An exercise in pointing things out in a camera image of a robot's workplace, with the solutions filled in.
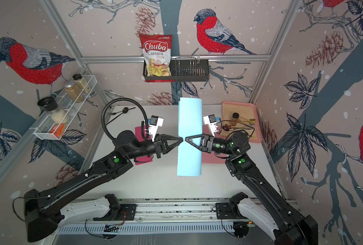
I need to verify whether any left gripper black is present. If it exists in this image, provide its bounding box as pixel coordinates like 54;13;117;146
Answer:
126;134;181;160

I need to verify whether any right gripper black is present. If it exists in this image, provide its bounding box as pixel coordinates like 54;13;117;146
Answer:
186;134;236;158

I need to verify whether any light blue paper sheet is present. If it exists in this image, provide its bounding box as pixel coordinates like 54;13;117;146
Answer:
177;98;203;177

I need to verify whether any magenta paper sheet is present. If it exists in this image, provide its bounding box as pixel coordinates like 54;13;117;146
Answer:
134;127;153;165

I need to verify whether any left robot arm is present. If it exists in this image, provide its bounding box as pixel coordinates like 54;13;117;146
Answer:
24;130;183;243

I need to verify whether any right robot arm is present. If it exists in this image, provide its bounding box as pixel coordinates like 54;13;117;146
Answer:
185;130;318;245

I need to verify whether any light pink paper sheet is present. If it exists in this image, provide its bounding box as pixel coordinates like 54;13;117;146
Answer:
202;125;225;164

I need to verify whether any iridescent purple spoon front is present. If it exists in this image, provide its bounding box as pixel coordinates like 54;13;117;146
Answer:
222;125;255;135

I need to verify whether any red pepper spice jar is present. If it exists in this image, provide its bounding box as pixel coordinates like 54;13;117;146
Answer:
230;112;240;127

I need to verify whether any black spoon on table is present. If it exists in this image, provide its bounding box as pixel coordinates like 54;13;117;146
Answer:
106;107;135;125

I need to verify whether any pink plastic tray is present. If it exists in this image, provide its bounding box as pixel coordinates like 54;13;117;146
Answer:
220;100;263;144

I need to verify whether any silver spoon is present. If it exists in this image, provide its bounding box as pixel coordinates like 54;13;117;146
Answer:
239;122;254;128

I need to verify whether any Chuba cassava chips bag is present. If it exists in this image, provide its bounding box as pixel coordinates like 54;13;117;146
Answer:
139;34;172;81

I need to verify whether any tan spice bottle front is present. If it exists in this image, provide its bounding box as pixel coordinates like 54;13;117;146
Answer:
64;81;83;103

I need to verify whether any tan spice bottle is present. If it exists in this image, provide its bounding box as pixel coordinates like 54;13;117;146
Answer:
73;74;91;94
64;81;83;103

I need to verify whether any small red box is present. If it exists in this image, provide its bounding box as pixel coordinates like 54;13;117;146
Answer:
49;124;66;138

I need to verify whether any tan spice bottle rear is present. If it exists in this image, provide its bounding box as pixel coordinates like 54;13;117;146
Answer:
73;74;91;94

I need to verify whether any black lid grinder jar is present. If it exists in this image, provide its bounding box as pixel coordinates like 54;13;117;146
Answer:
37;97;70;125

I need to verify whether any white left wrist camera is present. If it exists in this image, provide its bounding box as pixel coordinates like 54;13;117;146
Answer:
148;115;164;141

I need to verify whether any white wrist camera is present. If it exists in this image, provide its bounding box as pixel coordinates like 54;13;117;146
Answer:
203;114;219;136
148;115;164;141

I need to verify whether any black corrugated cable hose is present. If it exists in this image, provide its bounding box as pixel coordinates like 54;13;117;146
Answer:
100;97;149;141

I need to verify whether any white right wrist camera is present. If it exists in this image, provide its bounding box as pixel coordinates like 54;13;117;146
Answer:
203;114;219;136

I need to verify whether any gold spoon cream handle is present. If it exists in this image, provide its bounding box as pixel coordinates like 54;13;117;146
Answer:
241;118;256;124

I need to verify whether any black wire wall basket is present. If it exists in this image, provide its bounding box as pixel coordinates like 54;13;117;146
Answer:
143;57;210;83

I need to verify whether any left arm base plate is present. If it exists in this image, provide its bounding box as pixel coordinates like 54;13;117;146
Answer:
107;204;138;221

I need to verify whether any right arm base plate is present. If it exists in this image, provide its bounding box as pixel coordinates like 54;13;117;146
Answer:
213;203;248;219

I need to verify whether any clear acrylic wall shelf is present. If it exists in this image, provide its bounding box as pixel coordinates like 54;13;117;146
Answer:
34;75;97;140

